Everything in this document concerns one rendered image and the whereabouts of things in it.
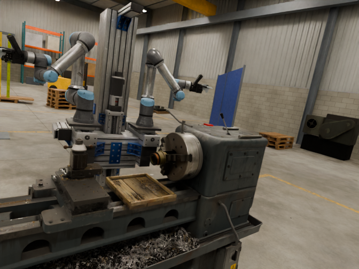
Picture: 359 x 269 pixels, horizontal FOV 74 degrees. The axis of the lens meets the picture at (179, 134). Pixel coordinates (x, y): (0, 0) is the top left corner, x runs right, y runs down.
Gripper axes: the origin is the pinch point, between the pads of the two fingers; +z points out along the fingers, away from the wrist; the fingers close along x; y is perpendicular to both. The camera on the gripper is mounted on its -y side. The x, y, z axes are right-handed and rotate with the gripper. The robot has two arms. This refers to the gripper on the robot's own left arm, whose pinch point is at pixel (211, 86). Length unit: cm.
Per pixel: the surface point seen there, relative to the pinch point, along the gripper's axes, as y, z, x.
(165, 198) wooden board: 56, -42, 102
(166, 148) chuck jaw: 35, -43, 76
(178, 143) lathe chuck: 30, -36, 78
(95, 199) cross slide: 46, -77, 121
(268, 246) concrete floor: 156, 94, 29
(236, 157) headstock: 36, 6, 76
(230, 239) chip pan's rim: 91, 11, 92
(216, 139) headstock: 23, -13, 82
